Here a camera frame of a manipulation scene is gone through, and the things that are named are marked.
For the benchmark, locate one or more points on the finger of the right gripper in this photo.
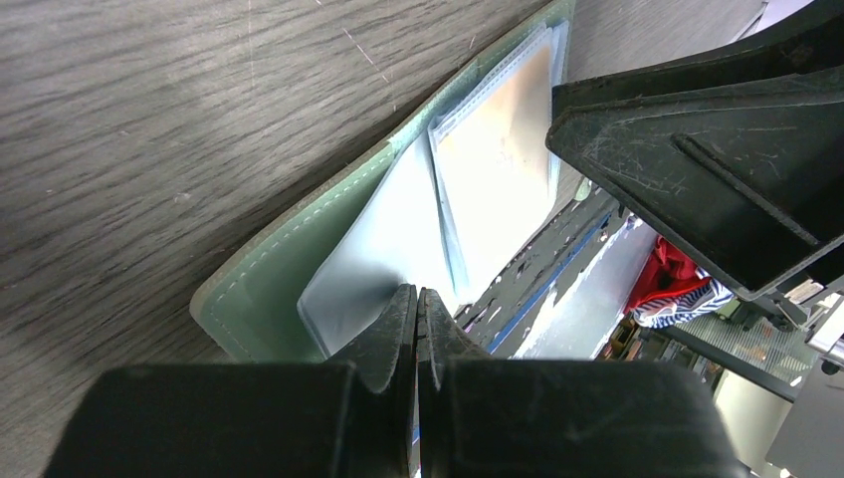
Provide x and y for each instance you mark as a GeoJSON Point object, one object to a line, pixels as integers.
{"type": "Point", "coordinates": [734, 155]}

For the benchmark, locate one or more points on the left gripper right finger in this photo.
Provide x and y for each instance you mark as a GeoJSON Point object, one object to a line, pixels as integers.
{"type": "Point", "coordinates": [482, 416]}

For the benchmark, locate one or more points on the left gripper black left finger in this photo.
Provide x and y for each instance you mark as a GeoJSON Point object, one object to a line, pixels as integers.
{"type": "Point", "coordinates": [348, 416]}

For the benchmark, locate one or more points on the green card holder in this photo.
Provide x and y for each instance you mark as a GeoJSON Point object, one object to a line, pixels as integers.
{"type": "Point", "coordinates": [248, 306]}

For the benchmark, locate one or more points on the tan credit card in holder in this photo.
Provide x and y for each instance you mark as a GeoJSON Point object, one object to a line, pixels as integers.
{"type": "Point", "coordinates": [494, 168]}

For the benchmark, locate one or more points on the red striped cloth outside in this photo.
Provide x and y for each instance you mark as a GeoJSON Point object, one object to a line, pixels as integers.
{"type": "Point", "coordinates": [672, 289]}

